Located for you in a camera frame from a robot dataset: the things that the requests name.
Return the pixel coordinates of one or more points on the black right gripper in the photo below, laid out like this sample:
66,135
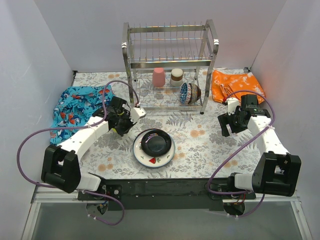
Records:
228,120

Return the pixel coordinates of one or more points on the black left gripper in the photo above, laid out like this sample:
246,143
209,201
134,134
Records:
122,124

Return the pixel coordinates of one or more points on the black glossy plate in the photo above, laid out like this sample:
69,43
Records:
156,143

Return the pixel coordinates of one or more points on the white plate with strawberry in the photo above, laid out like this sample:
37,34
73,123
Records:
149,161

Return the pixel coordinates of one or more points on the beige bowl with patterned outside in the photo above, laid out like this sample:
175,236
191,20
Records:
194,93

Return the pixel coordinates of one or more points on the pink plastic cup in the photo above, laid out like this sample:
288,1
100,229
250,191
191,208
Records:
158,77

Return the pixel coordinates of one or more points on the white blue patterned bowl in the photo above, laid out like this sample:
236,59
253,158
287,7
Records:
185,93

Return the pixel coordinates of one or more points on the white brown steel cup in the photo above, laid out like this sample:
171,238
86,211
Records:
176,77

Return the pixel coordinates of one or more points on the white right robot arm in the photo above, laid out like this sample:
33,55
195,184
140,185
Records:
277,171

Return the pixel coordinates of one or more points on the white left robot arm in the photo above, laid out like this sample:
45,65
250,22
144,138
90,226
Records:
61,164

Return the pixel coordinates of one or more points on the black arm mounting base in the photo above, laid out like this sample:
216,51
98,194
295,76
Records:
166,194

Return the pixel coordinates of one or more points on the steel two-tier dish rack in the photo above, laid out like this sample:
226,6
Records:
192,47

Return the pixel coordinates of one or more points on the orange white folded cloth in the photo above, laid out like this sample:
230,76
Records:
224,84

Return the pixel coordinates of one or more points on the blue shark print cloth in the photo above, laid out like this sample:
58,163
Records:
75,106

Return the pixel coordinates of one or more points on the floral table mat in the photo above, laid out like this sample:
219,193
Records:
200,148

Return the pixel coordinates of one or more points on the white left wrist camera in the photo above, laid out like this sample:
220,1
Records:
137,113

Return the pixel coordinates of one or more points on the aluminium frame rail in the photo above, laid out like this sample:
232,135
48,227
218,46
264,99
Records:
41,196

